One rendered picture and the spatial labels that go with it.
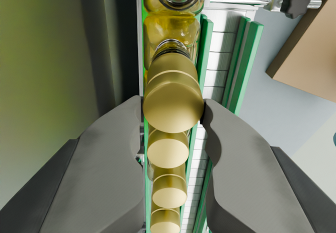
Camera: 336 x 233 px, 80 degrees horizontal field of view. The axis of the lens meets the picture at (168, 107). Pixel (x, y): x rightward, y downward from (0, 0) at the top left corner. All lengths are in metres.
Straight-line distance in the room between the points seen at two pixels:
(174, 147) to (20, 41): 0.15
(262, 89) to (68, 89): 0.53
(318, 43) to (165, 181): 0.51
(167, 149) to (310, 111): 0.66
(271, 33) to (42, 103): 0.53
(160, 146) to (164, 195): 0.06
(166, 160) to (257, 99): 0.53
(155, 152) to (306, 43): 0.50
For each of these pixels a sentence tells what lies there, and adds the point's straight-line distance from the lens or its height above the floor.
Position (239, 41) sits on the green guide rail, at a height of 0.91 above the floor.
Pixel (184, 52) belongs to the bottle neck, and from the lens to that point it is 0.16.
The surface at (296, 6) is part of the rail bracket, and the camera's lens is 0.31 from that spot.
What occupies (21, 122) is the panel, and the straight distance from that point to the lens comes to 0.20.
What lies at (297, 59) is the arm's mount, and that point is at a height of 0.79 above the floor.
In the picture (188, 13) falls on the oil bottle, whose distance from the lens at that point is 0.19.
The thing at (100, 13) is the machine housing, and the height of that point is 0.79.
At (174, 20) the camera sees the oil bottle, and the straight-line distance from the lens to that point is 0.20.
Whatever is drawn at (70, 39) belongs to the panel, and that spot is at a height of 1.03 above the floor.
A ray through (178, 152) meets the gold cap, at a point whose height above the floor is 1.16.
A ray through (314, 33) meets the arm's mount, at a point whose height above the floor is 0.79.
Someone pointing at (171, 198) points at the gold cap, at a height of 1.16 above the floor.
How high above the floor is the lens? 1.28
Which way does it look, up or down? 57 degrees down
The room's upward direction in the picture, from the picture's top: 180 degrees clockwise
